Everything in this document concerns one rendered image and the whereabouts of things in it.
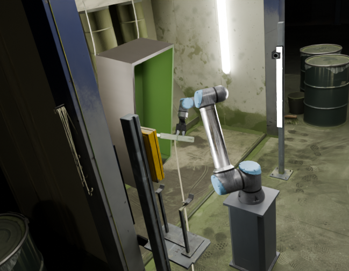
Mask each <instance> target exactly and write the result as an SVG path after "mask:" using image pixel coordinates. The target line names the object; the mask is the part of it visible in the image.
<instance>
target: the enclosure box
mask: <svg viewBox="0 0 349 271"><path fill-rule="evenodd" d="M95 57H96V67H97V76H98V86H99V95H100V98H101V102H102V105H103V110H104V113H105V117H106V122H107V125H108V128H109V132H110V136H111V140H112V144H113V145H115V148H116V152H117V156H118V160H119V164H120V168H121V171H122V175H123V179H124V183H125V184H127V185H129V186H132V187H134V188H137V187H136V183H135V180H134V176H133V171H132V167H131V163H130V158H129V154H128V151H127V147H126V142H125V138H124V134H123V129H122V125H121V122H120V118H122V117H123V116H125V115H127V114H128V113H131V114H135V115H138V116H139V121H140V126H142V127H147V128H151V129H156V133H157V134H160V133H168V134H172V121H173V78H174V44H172V43H168V42H163V41H158V40H152V39H147V38H142V37H141V38H138V39H135V40H132V41H130V42H127V43H125V44H122V45H120V46H117V47H114V48H112V49H109V50H107V51H104V52H101V53H99V55H98V54H96V55H95ZM158 143H159V148H160V154H161V159H162V165H164V164H165V163H166V162H167V161H168V160H169V159H170V158H171V157H172V140H170V139H162V138H159V137H158Z"/></svg>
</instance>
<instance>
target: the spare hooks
mask: <svg viewBox="0 0 349 271"><path fill-rule="evenodd" d="M64 105H66V104H65V103H63V104H61V105H59V106H56V107H54V109H53V111H54V113H55V114H56V113H57V112H58V113H59V116H60V119H61V121H62V120H63V121H62V124H63V123H64V124H63V128H64V131H65V133H66V137H67V140H68V143H69V147H70V150H71V152H72V155H73V158H74V162H75V164H76V168H77V171H78V173H79V176H80V179H81V183H82V186H83V187H84V184H83V182H85V184H86V187H87V183H86V181H85V179H84V178H86V177H88V175H87V176H84V175H83V172H82V166H81V165H80V162H79V158H80V155H79V157H78V156H77V152H76V149H75V146H74V142H73V139H72V134H71V132H70V128H69V123H68V119H67V115H68V113H67V111H66V108H65V107H64ZM55 111H56V112H55ZM61 111H62V113H63V116H64V118H65V121H64V119H63V116H62V113H61ZM68 118H69V119H70V121H71V123H72V120H71V118H70V117H69V115H68ZM65 122H66V124H65ZM64 125H65V127H64ZM66 125H67V126H66ZM72 125H73V127H74V129H75V131H76V133H77V130H76V128H75V126H74V124H73V123H72ZM65 128H66V129H65ZM67 129H68V130H67ZM67 134H68V135H67ZM70 143H71V144H70ZM72 147H73V148H72ZM77 162H78V163H77ZM79 169H80V170H81V173H82V177H83V180H82V177H81V173H80V170H79ZM87 191H88V193H90V192H92V191H93V188H91V191H89V189H88V187H87ZM89 195H90V194H89ZM90 196H92V193H91V195H90Z"/></svg>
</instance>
